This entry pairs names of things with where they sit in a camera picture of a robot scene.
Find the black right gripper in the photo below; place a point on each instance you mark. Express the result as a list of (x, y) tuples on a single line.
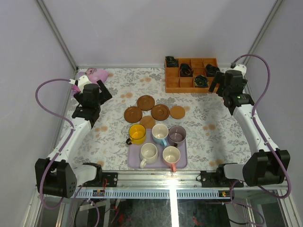
[(219, 78)]

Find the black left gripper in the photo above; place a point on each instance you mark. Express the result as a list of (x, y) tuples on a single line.
[(104, 91)]

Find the dark brown coaster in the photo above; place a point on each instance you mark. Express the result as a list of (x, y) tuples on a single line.
[(146, 102), (133, 114), (160, 112)]

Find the light wooden coaster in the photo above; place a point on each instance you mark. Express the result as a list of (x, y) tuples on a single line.
[(177, 112), (148, 122)]

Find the purple mug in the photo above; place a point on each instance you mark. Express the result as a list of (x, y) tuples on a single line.
[(176, 136)]

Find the pink mug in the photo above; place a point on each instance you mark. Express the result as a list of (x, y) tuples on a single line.
[(171, 156)]

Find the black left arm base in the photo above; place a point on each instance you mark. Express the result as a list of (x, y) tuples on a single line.
[(105, 180)]

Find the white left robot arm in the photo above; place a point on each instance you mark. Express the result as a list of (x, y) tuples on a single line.
[(55, 175)]

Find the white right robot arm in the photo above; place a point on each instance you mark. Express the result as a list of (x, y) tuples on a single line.
[(267, 163)]

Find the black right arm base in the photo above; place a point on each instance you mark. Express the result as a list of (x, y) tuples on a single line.
[(210, 178)]

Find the black rolled sock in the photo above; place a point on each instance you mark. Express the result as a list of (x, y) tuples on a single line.
[(171, 62), (185, 70), (211, 70)]

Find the dark green rolled sock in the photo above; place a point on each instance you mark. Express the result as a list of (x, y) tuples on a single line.
[(201, 81)]

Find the pink folded cloth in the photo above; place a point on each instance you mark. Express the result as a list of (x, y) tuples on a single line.
[(90, 76)]

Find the orange wooden compartment box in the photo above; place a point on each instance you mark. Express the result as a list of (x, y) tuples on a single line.
[(176, 84)]

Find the yellow mug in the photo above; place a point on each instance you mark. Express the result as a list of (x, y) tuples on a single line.
[(137, 135)]

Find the lavender tray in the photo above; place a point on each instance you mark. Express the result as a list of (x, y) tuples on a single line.
[(134, 160)]

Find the light blue mug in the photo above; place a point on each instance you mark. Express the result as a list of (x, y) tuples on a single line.
[(159, 134)]

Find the cream white mug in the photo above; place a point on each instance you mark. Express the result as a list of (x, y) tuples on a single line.
[(148, 154)]

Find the aluminium front rail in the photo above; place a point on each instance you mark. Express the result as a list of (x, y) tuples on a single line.
[(149, 184)]

